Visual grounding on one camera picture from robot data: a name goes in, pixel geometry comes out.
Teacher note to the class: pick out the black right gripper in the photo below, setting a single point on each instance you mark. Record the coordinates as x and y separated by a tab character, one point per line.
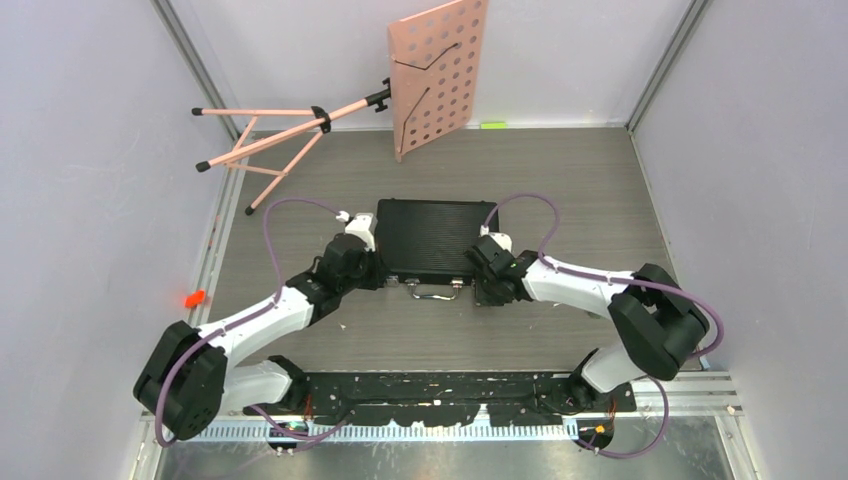
485	298

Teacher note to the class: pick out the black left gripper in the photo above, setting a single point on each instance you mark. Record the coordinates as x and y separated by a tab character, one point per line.
378	273

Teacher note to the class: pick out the black aluminium poker case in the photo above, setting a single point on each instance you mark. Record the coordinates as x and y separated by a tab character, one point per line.
421	244

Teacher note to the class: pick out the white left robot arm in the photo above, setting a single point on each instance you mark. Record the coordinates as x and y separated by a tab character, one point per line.
195	374

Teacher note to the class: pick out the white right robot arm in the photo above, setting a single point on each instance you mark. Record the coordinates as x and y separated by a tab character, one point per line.
658	325

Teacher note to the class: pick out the pink perforated music stand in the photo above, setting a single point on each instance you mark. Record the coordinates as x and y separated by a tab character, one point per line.
434	60

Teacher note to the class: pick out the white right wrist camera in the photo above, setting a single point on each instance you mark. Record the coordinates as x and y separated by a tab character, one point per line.
503	240

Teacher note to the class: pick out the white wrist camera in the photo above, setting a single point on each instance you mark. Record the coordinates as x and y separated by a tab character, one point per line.
360	225
503	240

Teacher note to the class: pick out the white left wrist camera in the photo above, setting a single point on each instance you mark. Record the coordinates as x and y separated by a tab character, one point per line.
360	225

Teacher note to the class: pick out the orange clip on rail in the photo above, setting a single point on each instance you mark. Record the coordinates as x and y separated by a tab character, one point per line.
194	299

